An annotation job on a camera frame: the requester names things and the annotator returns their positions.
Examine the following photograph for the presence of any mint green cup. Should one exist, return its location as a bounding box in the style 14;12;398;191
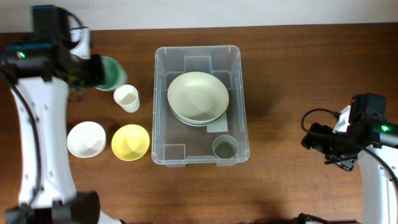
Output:
95;56;128;91

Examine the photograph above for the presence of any cream cup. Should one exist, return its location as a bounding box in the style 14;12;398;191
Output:
113;85;140;113

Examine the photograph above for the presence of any white small bowl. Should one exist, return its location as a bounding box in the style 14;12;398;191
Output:
67;121;106;158

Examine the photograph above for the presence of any yellow small bowl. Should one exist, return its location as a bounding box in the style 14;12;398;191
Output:
111;124;150;161

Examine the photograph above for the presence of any grey cup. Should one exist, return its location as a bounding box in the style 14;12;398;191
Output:
213;134;238;159

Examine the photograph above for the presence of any cream bowl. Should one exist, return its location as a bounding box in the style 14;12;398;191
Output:
167;71;230;123

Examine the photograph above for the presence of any clear plastic storage bin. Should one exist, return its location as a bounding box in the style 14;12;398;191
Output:
152;45;250;167

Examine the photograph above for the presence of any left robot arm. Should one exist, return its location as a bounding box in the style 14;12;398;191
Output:
1;42;116;223

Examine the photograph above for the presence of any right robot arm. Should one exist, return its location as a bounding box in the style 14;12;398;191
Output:
301;93;397;223

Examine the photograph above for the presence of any white label inside bin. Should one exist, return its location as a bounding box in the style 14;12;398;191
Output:
206;112;228;133

